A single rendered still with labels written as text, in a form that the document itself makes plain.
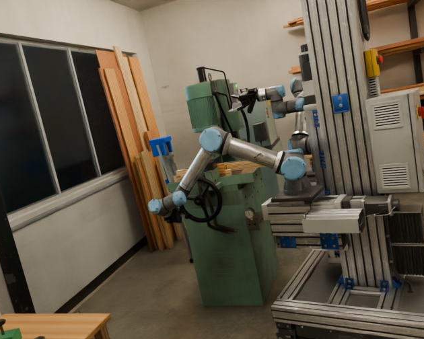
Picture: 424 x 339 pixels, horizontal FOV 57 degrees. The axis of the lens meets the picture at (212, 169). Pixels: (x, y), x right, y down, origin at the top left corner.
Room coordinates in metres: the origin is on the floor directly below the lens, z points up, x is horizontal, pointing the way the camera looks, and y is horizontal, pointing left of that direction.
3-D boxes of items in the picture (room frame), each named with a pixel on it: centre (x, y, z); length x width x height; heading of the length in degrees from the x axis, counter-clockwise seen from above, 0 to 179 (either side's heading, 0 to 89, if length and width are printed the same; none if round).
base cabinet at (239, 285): (2.75, -0.05, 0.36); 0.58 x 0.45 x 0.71; 159
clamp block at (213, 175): (2.46, 0.05, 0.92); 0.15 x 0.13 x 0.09; 69
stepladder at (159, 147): (3.52, 0.35, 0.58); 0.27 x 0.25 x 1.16; 72
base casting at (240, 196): (2.76, -0.06, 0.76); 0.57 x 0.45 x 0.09; 159
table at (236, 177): (2.54, 0.02, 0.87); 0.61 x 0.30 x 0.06; 69
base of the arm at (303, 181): (2.02, -0.42, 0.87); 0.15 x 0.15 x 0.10
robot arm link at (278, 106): (2.36, -0.48, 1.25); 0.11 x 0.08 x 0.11; 49
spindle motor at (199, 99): (2.64, -0.01, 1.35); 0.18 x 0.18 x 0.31
